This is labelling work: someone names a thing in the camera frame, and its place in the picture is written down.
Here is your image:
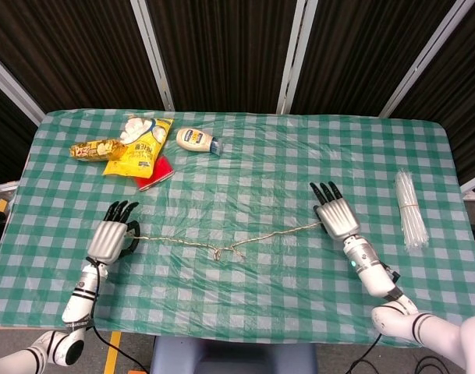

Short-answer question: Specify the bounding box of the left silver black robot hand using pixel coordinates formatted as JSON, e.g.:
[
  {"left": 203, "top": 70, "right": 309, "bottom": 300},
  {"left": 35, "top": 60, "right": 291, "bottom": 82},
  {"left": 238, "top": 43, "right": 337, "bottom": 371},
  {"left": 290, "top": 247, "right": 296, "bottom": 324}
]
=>
[{"left": 87, "top": 199, "right": 141, "bottom": 265}]

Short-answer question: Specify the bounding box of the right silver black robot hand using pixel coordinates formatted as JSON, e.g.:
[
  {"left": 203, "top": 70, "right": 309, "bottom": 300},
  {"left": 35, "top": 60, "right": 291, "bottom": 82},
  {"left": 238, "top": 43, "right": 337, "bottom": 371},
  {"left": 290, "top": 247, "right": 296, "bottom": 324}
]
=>
[{"left": 309, "top": 180, "right": 362, "bottom": 241}]

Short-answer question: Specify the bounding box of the beige braided rope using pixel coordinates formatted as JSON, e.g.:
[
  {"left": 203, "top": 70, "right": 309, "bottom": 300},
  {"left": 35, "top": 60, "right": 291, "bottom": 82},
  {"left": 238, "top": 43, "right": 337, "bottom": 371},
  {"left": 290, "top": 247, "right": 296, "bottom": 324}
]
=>
[{"left": 126, "top": 220, "right": 328, "bottom": 263}]

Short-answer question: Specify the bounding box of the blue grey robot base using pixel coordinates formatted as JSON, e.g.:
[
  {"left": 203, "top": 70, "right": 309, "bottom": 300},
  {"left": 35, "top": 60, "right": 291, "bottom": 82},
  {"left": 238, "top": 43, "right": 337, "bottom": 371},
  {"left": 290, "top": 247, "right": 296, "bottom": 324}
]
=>
[{"left": 149, "top": 336, "right": 318, "bottom": 374}]

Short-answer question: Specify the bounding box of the bundle of clear straws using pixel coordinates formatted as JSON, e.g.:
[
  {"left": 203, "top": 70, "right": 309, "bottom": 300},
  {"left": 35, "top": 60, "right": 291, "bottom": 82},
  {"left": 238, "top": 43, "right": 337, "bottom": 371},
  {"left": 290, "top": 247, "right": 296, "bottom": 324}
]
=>
[{"left": 394, "top": 168, "right": 431, "bottom": 255}]

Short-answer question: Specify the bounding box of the red flat box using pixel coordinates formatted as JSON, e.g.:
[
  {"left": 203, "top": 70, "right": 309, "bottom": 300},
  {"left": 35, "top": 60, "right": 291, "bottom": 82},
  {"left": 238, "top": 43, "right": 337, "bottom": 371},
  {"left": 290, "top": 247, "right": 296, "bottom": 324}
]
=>
[{"left": 137, "top": 153, "right": 176, "bottom": 192}]

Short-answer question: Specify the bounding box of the yellow chip bag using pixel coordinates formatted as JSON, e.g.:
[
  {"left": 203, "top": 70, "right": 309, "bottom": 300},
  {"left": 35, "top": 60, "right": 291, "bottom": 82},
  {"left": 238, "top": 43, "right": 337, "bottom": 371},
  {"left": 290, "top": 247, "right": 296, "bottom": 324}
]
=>
[{"left": 103, "top": 115, "right": 174, "bottom": 178}]

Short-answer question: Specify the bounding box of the gold foil snack pack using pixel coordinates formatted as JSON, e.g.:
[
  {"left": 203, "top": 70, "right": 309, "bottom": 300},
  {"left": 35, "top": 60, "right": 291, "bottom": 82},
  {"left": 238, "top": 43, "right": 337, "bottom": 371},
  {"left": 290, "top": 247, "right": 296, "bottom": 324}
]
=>
[{"left": 69, "top": 139, "right": 127, "bottom": 162}]

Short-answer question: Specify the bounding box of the green white checkered tablecloth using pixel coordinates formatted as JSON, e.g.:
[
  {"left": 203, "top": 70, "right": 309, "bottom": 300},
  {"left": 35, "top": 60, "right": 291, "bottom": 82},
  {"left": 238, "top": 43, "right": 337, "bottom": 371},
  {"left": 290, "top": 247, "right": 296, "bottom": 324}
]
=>
[{"left": 0, "top": 108, "right": 475, "bottom": 348}]

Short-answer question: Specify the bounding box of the yellow floor tape strip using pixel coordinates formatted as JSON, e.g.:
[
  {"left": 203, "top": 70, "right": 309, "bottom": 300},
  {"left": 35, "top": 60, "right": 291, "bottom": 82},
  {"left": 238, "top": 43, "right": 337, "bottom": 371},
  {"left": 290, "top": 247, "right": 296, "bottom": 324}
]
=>
[{"left": 103, "top": 330, "right": 122, "bottom": 374}]

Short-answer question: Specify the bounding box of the white mayonnaise squeeze bottle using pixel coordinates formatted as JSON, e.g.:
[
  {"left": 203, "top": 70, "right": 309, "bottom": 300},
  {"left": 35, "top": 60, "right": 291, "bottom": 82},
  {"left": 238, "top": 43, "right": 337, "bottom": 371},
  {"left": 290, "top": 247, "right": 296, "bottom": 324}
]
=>
[{"left": 175, "top": 127, "right": 225, "bottom": 157}]

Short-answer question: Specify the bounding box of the black cable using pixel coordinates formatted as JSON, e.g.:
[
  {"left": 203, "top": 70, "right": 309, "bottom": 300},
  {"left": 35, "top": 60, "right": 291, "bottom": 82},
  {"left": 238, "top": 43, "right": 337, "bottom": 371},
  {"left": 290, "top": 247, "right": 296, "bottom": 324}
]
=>
[
  {"left": 345, "top": 332, "right": 384, "bottom": 374},
  {"left": 89, "top": 263, "right": 149, "bottom": 374}
]

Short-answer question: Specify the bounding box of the white partition frame post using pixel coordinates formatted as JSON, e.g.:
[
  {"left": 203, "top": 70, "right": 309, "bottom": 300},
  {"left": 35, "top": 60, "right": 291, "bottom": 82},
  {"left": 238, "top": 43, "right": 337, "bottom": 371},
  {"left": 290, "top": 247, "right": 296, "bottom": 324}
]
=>
[
  {"left": 379, "top": 0, "right": 475, "bottom": 118},
  {"left": 0, "top": 48, "right": 47, "bottom": 125},
  {"left": 129, "top": 0, "right": 177, "bottom": 112},
  {"left": 275, "top": 0, "right": 320, "bottom": 115}
]

